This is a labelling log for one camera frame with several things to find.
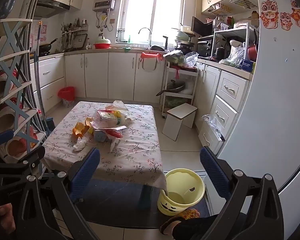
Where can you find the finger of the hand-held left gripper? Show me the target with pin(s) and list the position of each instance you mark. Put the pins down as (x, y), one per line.
(30, 157)
(1, 137)

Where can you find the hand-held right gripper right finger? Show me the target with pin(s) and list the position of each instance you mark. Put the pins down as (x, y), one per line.
(213, 172)

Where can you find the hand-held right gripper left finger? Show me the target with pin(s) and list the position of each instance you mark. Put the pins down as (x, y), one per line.
(86, 172)

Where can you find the yellow plastic bucket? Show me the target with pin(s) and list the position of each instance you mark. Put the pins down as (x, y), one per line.
(182, 180)

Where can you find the blue milk carton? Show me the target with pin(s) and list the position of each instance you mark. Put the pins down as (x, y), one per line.
(100, 136)

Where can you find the white bag red print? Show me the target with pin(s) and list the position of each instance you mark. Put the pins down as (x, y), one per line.
(118, 105)

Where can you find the red-lined trash bin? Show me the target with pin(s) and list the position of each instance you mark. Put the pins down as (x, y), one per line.
(66, 93)

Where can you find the person's left hand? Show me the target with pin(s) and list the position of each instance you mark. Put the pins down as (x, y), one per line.
(7, 217)

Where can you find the white crumpled tissue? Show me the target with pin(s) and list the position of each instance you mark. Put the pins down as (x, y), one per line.
(79, 145)

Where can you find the white wrapper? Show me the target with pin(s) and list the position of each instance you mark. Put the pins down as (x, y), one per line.
(114, 143)

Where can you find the clear crinkled plastic bag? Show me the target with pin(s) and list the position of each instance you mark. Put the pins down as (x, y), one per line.
(212, 123)

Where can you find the red snack packet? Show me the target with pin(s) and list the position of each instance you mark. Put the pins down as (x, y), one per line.
(115, 133)

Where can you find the small orange peel piece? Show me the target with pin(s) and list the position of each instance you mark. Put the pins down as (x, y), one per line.
(88, 122)

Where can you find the floral slipper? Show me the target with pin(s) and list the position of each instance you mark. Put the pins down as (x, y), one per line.
(182, 216)

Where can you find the person's black trouser leg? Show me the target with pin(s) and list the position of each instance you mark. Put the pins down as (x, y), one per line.
(202, 227)

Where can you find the clear bag with packaging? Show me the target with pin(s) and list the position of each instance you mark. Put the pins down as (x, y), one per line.
(110, 120)

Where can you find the table with floral tablecloth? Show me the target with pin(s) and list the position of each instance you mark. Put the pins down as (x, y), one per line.
(140, 145)

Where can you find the mop with metal pole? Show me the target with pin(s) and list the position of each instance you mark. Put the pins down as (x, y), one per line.
(37, 80)

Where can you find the white wooden stool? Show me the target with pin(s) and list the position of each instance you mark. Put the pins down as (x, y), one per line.
(180, 112)

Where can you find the white drawer cabinet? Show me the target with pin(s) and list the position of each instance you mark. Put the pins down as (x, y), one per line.
(230, 92)

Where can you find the black wok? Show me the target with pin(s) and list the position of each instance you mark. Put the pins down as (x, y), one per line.
(175, 86)

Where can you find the white lower cabinets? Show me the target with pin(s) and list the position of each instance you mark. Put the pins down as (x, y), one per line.
(102, 75)

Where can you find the black frying pan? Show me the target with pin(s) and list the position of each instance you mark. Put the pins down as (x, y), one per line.
(45, 47)

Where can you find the white refrigerator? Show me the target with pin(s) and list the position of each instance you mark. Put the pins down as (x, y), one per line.
(277, 92)

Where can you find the red tassel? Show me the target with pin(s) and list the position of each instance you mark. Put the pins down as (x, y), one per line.
(177, 73)

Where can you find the white shelf cart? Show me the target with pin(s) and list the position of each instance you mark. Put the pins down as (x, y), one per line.
(180, 71)

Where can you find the blue box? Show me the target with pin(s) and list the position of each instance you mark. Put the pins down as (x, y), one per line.
(247, 66)

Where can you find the plastic bag of vegetables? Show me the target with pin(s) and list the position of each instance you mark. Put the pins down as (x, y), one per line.
(233, 56)

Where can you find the bag of green vegetables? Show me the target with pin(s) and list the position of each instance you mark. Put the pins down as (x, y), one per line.
(175, 56)

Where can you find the black kitchen appliance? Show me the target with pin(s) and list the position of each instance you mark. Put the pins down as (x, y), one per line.
(203, 48)

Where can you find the red pot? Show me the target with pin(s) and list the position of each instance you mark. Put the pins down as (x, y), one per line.
(252, 52)

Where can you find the red basin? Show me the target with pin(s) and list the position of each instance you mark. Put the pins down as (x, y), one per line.
(102, 45)

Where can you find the red tote bag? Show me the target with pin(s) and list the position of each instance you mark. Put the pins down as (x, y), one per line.
(150, 56)

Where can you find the stack of pots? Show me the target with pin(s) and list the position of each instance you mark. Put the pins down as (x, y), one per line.
(182, 38)

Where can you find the black range hood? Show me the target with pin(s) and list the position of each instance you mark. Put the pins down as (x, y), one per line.
(50, 7)

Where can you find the white countertop rack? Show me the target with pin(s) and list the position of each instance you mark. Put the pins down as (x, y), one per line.
(236, 31)

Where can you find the metal sink faucet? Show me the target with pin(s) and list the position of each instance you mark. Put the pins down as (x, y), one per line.
(150, 33)

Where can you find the small lion dance sticker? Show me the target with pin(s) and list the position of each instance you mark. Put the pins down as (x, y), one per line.
(285, 20)

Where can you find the kitchen window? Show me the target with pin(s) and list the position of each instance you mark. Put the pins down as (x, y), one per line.
(152, 10)

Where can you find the red wall stickers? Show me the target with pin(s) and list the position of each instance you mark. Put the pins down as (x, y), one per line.
(41, 33)

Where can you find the wall utensil rack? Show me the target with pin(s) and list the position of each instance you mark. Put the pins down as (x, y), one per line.
(72, 33)

